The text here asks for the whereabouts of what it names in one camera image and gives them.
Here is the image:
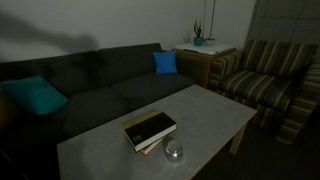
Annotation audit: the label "silver dome lid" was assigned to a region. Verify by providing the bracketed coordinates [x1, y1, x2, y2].
[165, 139, 184, 155]

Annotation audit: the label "red cover book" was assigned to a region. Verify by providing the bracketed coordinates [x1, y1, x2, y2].
[139, 134, 168, 157]

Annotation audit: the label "window blinds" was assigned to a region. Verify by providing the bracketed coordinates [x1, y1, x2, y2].
[245, 0, 320, 61]

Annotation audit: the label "wooden side table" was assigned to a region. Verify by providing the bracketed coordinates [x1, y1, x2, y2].
[174, 47, 237, 90]

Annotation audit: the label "striped armchair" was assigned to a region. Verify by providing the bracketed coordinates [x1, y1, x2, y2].
[208, 39, 320, 145]

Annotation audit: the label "dark grey fabric sofa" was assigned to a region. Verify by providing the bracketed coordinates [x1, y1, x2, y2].
[0, 42, 196, 180]

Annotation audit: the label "blue cushion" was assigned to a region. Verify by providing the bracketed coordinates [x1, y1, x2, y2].
[152, 50, 179, 75]

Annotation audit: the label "small glass bowl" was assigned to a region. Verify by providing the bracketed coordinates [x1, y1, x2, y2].
[164, 148, 185, 163]

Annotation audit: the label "small white pot with stems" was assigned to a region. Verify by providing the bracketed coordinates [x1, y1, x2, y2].
[203, 0, 217, 47]

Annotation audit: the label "teal cushion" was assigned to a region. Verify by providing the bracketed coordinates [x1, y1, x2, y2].
[0, 75, 70, 117]

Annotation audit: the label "white tray board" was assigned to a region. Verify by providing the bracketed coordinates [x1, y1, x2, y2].
[174, 42, 236, 56]

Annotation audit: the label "teal pot with plant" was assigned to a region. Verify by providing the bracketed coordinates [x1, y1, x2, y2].
[192, 19, 206, 47]

